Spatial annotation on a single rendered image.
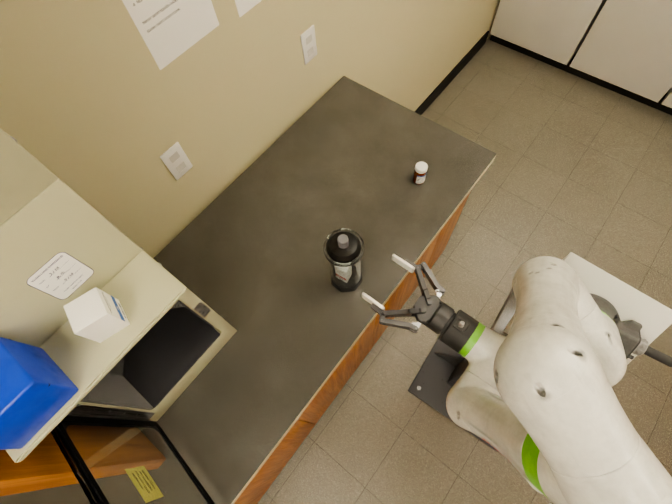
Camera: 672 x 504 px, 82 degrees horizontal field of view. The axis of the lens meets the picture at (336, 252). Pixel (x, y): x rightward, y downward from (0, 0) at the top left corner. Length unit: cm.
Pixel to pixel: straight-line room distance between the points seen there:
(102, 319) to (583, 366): 62
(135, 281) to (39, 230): 17
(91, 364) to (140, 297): 12
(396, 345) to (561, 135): 181
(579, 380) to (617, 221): 234
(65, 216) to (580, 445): 69
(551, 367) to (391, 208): 93
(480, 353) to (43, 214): 86
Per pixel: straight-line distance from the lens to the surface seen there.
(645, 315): 119
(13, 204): 59
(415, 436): 210
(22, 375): 65
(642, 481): 60
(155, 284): 70
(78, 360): 72
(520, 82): 334
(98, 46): 107
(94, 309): 66
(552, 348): 53
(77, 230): 65
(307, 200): 138
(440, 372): 213
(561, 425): 55
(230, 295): 128
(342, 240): 98
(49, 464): 92
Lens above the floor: 209
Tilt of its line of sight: 65 degrees down
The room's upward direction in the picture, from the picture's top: 8 degrees counter-clockwise
